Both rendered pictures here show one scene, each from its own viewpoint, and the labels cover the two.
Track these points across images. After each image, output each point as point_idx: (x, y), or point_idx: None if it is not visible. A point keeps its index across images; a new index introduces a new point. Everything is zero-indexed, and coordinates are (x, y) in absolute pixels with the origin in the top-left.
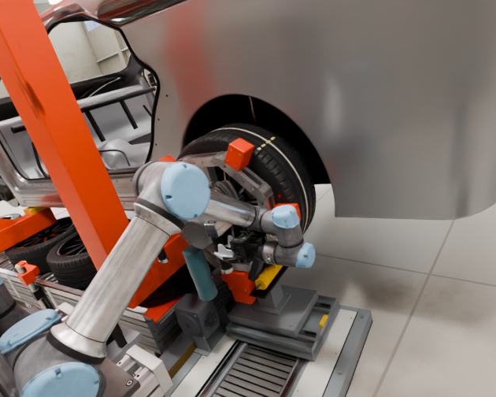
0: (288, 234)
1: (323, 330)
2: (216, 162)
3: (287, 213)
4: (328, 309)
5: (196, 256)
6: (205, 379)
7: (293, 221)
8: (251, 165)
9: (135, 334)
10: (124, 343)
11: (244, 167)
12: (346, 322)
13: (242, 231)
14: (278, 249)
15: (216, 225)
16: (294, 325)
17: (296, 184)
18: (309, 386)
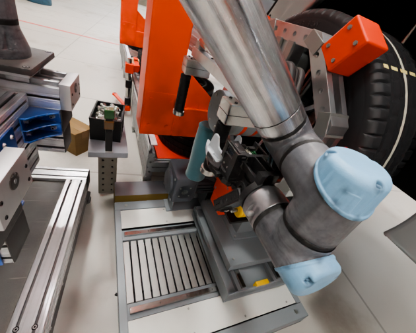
0: (321, 217)
1: (254, 289)
2: (311, 41)
3: (370, 180)
4: (275, 278)
5: (207, 135)
6: (148, 224)
7: (360, 207)
8: (350, 81)
9: (124, 150)
10: (109, 149)
11: (339, 75)
12: (278, 300)
13: (257, 144)
14: (276, 215)
15: (234, 108)
16: (235, 261)
17: (381, 155)
18: (199, 316)
